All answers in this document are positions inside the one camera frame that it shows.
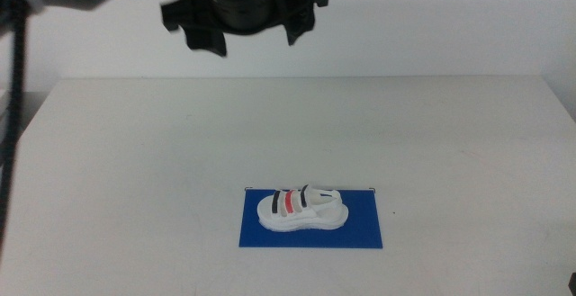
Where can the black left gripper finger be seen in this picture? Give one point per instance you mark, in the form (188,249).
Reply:
(298,28)
(209,39)

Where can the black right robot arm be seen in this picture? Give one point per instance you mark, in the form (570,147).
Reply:
(573,286)

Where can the blue rectangular mat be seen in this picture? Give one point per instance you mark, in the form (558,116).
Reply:
(360,237)

